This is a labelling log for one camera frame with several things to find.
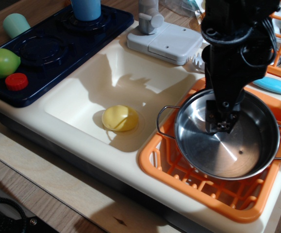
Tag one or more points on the amber transparent bowl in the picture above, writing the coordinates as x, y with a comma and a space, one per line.
195, 22

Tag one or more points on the cream toy sink unit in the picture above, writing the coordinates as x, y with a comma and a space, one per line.
69, 115

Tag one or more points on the mint green cup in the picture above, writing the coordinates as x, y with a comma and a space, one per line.
15, 24

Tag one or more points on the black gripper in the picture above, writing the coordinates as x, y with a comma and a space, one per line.
242, 44

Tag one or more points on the stainless steel pan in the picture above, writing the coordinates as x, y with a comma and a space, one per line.
248, 150

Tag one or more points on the white pasta server blue handle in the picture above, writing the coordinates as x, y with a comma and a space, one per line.
266, 83

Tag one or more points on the green plastic pear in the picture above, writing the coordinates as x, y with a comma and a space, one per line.
9, 63

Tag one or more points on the red bottle cap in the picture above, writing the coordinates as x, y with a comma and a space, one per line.
16, 82

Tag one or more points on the dark blue toy stove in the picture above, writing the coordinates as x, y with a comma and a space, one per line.
57, 46

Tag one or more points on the blue plastic cup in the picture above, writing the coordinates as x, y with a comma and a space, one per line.
86, 10

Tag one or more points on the orange plastic drying rack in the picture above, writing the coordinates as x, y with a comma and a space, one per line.
242, 201

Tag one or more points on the grey toy faucet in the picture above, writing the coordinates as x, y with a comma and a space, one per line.
155, 37

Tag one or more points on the yellow plastic lemon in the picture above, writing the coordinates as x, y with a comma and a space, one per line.
120, 118

